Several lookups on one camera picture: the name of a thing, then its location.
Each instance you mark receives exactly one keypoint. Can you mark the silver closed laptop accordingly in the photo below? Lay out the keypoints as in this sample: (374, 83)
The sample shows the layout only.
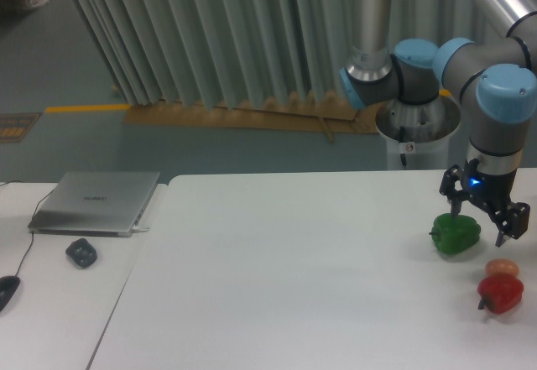
(96, 203)

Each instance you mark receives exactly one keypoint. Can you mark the red bell pepper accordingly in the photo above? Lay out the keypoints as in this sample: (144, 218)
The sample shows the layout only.
(499, 293)

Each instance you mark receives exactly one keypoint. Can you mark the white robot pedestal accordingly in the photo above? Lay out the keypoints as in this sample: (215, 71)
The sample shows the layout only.
(419, 143)

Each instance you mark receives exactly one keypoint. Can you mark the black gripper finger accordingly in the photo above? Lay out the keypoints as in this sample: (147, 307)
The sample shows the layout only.
(511, 220)
(448, 188)

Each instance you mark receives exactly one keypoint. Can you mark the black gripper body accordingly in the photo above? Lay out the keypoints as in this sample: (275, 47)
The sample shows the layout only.
(486, 191)

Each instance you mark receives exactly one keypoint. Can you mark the black computer mouse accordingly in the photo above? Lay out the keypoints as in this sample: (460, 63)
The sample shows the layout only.
(8, 287)

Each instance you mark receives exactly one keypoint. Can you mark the brown floor sign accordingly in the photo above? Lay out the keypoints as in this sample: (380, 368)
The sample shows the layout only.
(14, 126)

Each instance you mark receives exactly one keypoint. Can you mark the green bell pepper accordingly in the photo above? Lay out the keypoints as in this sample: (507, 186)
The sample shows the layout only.
(452, 235)

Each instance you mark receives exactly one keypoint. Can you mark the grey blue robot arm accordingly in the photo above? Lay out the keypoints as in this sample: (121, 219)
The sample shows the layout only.
(496, 84)

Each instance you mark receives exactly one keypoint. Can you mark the yellow floor tape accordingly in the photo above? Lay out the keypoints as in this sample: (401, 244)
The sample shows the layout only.
(87, 108)

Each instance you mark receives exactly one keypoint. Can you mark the grey green curtain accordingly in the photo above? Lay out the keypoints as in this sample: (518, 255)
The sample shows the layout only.
(257, 52)

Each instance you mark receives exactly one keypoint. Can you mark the orange egg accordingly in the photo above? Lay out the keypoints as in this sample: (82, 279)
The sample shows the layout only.
(502, 266)

